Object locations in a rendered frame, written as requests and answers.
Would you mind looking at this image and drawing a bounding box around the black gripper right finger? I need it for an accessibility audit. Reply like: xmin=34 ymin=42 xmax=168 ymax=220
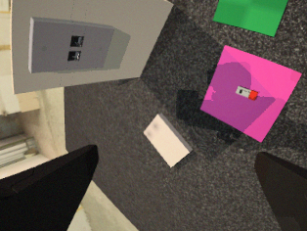
xmin=253 ymin=151 xmax=307 ymax=231

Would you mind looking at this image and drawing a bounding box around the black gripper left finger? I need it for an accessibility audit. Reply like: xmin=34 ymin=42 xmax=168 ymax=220
xmin=0 ymin=146 xmax=99 ymax=231

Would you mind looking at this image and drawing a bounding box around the green flat rectangular mat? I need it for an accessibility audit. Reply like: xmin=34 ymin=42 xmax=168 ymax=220
xmin=213 ymin=0 xmax=288 ymax=37

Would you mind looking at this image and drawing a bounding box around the pink flat square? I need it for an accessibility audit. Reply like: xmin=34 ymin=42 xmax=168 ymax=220
xmin=201 ymin=45 xmax=302 ymax=143

